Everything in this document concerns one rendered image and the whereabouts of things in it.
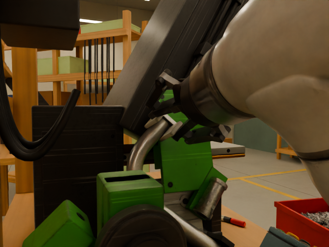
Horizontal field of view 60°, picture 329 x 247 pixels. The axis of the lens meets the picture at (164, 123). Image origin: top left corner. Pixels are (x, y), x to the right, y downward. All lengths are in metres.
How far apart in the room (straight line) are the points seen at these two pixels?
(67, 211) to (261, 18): 0.21
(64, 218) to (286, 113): 0.19
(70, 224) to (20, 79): 1.09
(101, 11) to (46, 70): 6.37
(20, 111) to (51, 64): 2.76
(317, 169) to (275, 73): 0.09
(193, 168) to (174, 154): 0.05
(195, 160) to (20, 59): 0.92
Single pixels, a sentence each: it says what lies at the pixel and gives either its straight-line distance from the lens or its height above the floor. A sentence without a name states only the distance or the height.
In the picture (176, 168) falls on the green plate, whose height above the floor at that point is 1.11.
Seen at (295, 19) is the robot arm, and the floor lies 1.29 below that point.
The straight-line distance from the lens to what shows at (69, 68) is 3.81.
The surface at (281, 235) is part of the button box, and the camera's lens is 0.73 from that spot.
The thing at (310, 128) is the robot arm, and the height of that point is 1.22.
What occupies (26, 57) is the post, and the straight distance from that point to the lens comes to 1.32.
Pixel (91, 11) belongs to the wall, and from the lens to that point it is 10.16.
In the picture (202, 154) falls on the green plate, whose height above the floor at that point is 1.14.
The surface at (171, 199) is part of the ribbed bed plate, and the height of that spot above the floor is 1.05.
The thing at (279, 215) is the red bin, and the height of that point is 0.88.
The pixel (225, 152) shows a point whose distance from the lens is 0.78.
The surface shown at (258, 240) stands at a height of 0.90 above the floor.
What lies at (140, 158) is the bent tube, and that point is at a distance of 0.52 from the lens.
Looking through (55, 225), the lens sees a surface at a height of 1.14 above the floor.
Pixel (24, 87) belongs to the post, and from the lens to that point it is 1.30.
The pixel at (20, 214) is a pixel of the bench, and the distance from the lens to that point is 1.10.
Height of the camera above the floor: 1.24
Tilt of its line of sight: 3 degrees down
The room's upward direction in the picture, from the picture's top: straight up
